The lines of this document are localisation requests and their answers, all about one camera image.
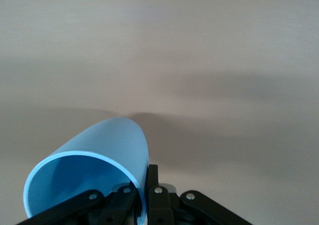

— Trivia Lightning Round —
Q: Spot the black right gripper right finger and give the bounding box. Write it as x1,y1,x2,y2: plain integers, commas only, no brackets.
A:
147,164,252,225

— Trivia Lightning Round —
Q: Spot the light blue plastic cup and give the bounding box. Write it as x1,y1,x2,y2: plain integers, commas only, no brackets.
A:
23,117,150,225

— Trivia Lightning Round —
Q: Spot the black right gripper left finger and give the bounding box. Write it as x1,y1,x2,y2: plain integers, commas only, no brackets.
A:
17,184,139,225

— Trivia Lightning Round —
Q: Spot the brown table cover sheet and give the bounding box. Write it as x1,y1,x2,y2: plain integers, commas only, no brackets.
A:
0,0,319,225

